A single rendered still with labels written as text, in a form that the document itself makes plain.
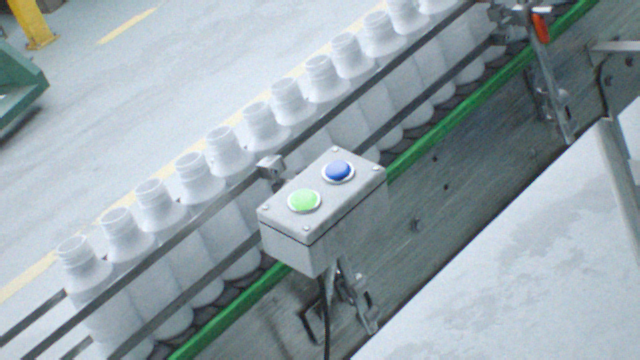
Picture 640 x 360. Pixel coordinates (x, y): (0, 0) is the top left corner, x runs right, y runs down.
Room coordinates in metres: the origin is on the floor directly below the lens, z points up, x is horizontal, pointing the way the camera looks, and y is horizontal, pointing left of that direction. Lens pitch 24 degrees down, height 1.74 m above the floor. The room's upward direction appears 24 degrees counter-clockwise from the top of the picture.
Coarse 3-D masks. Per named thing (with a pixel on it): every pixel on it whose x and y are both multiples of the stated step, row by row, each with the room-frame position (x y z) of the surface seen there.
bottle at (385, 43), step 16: (368, 16) 1.67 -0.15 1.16; (384, 16) 1.65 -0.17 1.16; (368, 32) 1.65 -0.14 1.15; (384, 32) 1.64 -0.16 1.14; (368, 48) 1.66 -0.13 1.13; (384, 48) 1.64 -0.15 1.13; (400, 48) 1.63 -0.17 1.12; (384, 64) 1.63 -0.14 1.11; (400, 64) 1.63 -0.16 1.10; (416, 64) 1.65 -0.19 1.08; (384, 80) 1.64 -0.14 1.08; (400, 80) 1.63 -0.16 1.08; (416, 80) 1.64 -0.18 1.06; (400, 96) 1.63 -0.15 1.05; (416, 96) 1.63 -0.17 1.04; (416, 112) 1.63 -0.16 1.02; (432, 112) 1.64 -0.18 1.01; (416, 128) 1.63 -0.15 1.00
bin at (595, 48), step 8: (592, 40) 1.81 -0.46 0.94; (592, 48) 1.80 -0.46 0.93; (600, 48) 1.79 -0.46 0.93; (608, 48) 1.78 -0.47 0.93; (616, 48) 1.77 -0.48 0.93; (624, 48) 1.75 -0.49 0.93; (632, 48) 1.74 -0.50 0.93; (592, 56) 1.80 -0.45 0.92; (600, 56) 1.81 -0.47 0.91; (592, 64) 1.80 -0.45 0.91; (632, 160) 1.80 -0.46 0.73; (632, 168) 1.81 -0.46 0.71
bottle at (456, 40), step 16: (432, 0) 1.71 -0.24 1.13; (448, 0) 1.71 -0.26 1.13; (432, 16) 1.70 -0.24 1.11; (464, 16) 1.71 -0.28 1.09; (448, 32) 1.70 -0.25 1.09; (464, 32) 1.70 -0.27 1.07; (448, 48) 1.70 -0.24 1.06; (464, 48) 1.70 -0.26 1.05; (448, 64) 1.71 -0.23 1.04; (480, 64) 1.71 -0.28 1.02; (464, 80) 1.70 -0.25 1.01
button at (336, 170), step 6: (330, 162) 1.37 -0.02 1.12; (336, 162) 1.37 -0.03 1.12; (342, 162) 1.37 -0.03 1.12; (330, 168) 1.36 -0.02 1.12; (336, 168) 1.36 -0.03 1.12; (342, 168) 1.36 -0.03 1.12; (348, 168) 1.36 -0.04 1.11; (330, 174) 1.35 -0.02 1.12; (336, 174) 1.35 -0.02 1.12; (342, 174) 1.35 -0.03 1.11; (348, 174) 1.35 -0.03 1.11
